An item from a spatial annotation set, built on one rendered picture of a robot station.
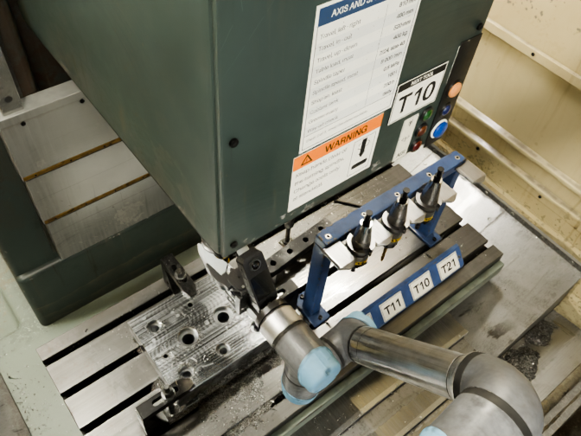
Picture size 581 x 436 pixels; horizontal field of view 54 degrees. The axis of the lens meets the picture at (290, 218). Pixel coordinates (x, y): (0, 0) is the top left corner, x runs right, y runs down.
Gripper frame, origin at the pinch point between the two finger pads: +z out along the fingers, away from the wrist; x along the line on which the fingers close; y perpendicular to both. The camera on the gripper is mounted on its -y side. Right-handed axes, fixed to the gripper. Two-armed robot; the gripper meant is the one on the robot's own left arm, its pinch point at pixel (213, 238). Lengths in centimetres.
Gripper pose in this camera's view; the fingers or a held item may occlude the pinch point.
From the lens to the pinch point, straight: 114.3
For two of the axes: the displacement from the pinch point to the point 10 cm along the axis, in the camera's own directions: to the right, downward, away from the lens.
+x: 7.8, -4.5, 4.3
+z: -6.2, -6.5, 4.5
